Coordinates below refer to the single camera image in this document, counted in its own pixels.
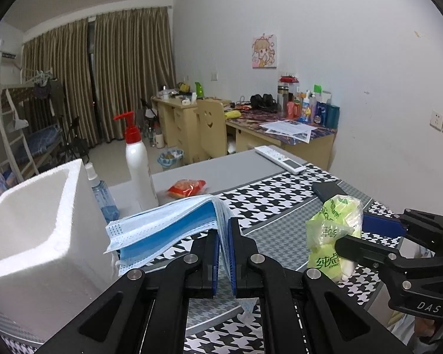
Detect wooden smiley chair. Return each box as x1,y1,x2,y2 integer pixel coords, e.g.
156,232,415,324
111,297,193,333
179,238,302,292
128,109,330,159
193,99,228,163

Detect brown curtain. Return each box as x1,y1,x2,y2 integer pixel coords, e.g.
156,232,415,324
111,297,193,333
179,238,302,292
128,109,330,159
22,18,97,149
94,6,177,143

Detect white foam box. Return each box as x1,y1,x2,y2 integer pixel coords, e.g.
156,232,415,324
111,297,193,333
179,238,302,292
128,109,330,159
0,158,121,344

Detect stack of blue face masks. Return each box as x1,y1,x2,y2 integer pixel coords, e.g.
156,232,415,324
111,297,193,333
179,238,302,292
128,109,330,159
103,193,260,326

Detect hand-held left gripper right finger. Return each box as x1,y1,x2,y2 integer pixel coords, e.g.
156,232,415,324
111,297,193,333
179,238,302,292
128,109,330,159
227,217,414,354

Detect white bunk bed ladder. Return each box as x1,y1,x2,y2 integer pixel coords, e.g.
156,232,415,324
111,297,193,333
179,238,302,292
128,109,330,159
0,89,42,181

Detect houndstooth table mat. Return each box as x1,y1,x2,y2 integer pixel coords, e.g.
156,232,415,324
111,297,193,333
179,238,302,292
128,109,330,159
0,163,411,354

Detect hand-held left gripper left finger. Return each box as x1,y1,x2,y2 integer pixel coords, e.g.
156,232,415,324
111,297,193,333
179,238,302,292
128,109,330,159
33,225,222,354

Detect white red pump bottle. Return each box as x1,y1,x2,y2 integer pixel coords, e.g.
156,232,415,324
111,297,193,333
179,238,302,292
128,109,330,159
113,111,159,212

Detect black headphones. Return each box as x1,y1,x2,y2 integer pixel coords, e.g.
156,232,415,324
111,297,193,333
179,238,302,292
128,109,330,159
250,93,278,112

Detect white remote control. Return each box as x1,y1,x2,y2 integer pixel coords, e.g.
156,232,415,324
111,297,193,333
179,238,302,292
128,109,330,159
254,145,307,175

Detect green tissue pack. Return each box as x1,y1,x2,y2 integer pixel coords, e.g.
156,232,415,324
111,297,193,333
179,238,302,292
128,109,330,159
305,194,364,285

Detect black folding chair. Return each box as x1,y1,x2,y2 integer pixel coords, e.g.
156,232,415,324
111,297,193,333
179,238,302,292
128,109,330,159
61,117,92,163

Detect blue spray bottle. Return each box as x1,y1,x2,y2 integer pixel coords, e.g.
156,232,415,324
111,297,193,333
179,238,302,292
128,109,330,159
84,162,121,224

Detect desk with patterned cover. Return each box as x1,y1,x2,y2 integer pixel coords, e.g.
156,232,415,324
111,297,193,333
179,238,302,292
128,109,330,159
224,108,339,173

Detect blue patterned trash bin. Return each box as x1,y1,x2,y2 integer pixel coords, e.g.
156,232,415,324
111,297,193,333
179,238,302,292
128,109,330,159
157,148,185,171

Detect person's right forearm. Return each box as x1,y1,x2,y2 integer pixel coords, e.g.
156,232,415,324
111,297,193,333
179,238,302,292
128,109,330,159
413,315,443,351

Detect black flat case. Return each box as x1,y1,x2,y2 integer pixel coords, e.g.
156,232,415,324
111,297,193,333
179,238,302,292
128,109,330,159
312,181,346,212

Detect white metal bunk bed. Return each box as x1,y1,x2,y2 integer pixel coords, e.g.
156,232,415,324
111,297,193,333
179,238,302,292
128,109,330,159
0,50,66,194

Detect cluster of toiletry bottles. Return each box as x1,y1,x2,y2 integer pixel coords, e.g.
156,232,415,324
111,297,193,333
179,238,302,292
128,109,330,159
276,75,341,130

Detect pink cartoon wall poster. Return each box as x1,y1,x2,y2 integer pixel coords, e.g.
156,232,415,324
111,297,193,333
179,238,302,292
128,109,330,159
251,33,278,69

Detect white printed papers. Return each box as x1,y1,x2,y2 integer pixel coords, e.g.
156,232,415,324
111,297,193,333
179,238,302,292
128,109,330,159
259,119,319,144

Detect white air conditioner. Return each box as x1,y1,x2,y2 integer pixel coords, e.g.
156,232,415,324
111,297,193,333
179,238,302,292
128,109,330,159
0,38,17,60

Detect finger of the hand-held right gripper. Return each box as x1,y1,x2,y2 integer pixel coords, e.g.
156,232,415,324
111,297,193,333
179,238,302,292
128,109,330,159
362,212,410,237
334,235,401,268

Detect hanging dark clothes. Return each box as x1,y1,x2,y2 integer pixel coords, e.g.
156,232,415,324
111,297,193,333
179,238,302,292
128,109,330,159
32,69,66,119

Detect light wooden desk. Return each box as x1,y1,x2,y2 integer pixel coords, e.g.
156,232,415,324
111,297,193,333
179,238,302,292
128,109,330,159
150,95,234,163

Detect red snack packet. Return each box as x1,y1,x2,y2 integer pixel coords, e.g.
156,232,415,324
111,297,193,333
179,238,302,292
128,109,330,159
166,178,207,198

